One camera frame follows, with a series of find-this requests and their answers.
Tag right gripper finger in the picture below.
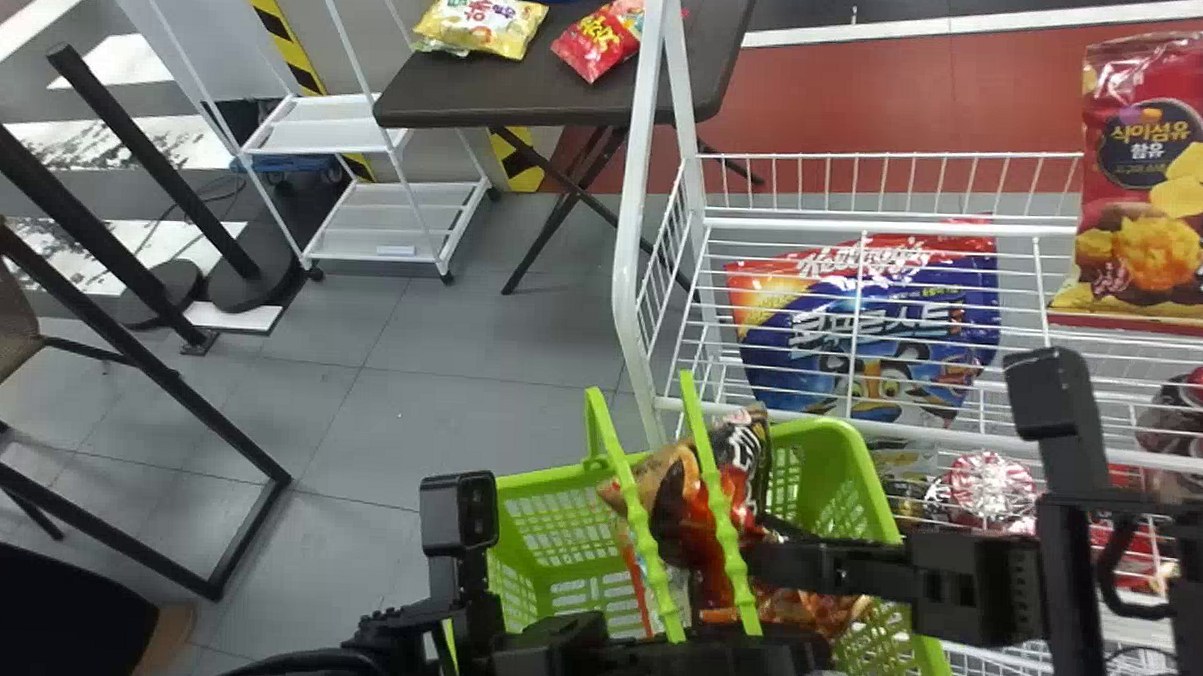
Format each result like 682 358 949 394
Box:
746 538 917 582
751 569 916 604

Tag white wire rack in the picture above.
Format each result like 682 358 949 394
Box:
598 0 1203 676

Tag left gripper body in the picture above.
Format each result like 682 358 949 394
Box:
488 608 836 676

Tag yellow snack packet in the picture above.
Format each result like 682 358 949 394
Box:
409 0 550 63

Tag blue cereal bag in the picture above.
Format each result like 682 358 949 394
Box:
717 220 1006 433

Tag dark side table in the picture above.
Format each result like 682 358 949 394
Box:
366 0 772 306

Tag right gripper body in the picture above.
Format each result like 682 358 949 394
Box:
904 529 1052 651

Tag white shelf trolley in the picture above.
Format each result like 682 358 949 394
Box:
75 0 506 287

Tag brown side table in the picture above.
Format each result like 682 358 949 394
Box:
0 211 303 605

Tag dark red snack packet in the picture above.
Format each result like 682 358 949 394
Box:
1046 22 1203 336

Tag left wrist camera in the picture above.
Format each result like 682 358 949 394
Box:
415 469 504 618

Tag black chair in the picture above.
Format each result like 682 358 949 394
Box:
0 531 201 676

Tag green basket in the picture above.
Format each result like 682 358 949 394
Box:
447 361 976 676

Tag red noodle cup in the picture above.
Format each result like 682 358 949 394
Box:
940 449 1041 526

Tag orange snack packet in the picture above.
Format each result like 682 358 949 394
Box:
591 398 882 641

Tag black cable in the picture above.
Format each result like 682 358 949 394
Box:
1094 538 1188 624
197 642 394 676

